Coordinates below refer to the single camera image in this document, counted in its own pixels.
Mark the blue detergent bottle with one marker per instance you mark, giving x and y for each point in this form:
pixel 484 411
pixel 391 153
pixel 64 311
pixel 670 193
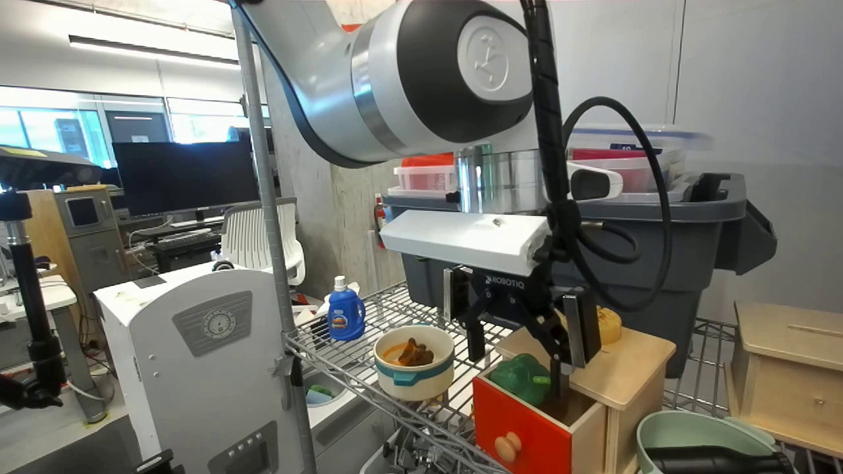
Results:
pixel 345 314

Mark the beige cabinet machine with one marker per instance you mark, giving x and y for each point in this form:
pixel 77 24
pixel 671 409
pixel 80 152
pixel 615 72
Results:
pixel 80 237

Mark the yellow round plush toy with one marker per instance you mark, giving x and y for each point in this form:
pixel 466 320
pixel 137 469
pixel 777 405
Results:
pixel 609 326

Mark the grey brute storage tote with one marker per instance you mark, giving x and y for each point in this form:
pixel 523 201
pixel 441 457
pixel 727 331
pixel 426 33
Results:
pixel 700 253

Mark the brown toy food piece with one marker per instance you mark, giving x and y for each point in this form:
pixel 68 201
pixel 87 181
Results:
pixel 414 355

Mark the black camera stand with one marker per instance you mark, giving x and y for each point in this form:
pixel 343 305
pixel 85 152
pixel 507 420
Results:
pixel 30 298

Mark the orange red plastic container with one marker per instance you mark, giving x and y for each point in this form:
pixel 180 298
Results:
pixel 426 158

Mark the white air purifier machine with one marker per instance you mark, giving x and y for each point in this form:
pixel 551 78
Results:
pixel 193 370

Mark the white bowl with teal band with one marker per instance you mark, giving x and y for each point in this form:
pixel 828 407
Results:
pixel 412 373

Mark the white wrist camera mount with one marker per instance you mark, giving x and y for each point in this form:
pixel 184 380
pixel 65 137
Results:
pixel 463 240

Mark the wooden box with red drawer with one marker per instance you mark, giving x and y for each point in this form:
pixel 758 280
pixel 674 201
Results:
pixel 528 438

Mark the red fire extinguisher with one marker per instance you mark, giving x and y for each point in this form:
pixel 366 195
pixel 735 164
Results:
pixel 379 220

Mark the mint green pot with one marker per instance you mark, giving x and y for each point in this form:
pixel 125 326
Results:
pixel 692 430

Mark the white office chair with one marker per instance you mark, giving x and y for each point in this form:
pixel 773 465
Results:
pixel 254 240

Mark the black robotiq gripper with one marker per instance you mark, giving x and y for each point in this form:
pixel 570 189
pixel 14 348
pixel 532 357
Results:
pixel 503 293

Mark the long ceiling light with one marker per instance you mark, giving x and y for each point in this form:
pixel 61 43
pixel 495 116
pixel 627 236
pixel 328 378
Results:
pixel 147 52

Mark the clear plastic storage bin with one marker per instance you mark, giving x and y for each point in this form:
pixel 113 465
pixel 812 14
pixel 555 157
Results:
pixel 681 161

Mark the green pepper plush toy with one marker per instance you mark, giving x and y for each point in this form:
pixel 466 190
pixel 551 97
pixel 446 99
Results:
pixel 523 380

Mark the black computer monitor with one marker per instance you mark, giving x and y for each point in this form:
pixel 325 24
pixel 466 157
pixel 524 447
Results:
pixel 187 174

